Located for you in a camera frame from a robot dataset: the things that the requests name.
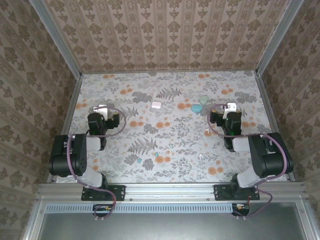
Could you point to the grey metal panel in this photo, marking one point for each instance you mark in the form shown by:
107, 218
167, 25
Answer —
175, 227

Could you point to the aluminium side rail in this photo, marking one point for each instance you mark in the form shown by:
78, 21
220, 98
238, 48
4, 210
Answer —
268, 112
68, 117

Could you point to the long aluminium mounting rail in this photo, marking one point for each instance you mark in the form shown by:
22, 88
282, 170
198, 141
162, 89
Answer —
170, 191

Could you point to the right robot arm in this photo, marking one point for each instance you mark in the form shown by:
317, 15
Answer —
265, 160

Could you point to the floral patterned tablecloth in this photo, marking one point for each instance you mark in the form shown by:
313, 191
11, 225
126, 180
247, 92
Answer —
175, 125

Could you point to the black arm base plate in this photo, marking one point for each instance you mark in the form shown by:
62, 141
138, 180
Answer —
221, 192
117, 192

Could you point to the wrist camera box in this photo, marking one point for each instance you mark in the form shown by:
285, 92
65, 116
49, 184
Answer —
100, 109
231, 107

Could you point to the white earbud charging case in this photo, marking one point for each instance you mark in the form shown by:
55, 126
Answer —
156, 104

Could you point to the mint green earbud charging case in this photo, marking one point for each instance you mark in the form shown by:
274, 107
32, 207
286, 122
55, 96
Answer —
203, 99

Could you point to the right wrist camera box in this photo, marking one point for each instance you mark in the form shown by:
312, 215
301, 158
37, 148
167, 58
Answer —
231, 107

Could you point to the aluminium corner post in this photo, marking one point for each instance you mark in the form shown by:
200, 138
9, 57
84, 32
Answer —
277, 37
57, 42

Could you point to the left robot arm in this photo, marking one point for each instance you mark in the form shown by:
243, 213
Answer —
77, 155

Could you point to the aluminium frame bar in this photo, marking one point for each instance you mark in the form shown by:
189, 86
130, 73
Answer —
33, 220
306, 220

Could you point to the light blue earbud charging case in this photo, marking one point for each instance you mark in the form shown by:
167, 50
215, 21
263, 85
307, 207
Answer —
196, 108

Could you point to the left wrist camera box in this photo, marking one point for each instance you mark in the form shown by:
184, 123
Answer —
100, 109

